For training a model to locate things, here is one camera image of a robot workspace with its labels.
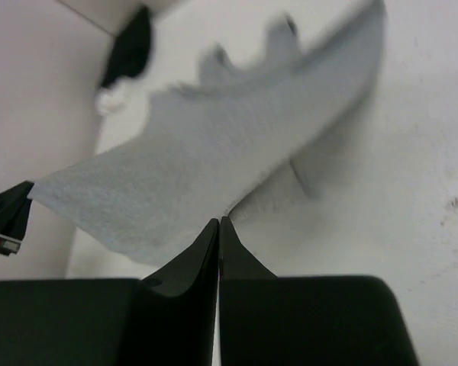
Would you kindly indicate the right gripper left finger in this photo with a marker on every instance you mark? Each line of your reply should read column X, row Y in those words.
column 166, row 318

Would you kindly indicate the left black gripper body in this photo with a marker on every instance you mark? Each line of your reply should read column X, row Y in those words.
column 9, row 245

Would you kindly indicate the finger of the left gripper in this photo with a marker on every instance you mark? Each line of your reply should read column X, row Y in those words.
column 14, row 211

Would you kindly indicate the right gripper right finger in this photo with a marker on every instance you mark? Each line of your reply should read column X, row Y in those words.
column 321, row 320

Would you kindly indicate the grey tank top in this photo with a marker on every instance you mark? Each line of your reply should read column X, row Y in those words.
column 226, row 141

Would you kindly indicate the folded white tank top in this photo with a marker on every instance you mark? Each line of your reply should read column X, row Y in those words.
column 113, row 98

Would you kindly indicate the folded black tank top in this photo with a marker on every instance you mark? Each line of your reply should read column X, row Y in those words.
column 131, row 48

